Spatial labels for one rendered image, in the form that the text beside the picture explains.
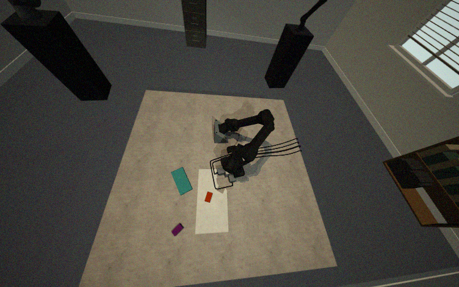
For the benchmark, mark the red rectangular block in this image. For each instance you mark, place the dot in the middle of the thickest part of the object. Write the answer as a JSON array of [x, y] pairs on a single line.
[[208, 197]]

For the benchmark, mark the purple rectangular block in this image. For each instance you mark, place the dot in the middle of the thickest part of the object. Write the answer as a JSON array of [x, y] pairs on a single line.
[[176, 230]]

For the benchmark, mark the flat teal rectangular block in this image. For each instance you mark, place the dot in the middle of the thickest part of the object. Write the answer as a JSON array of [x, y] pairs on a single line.
[[181, 181]]

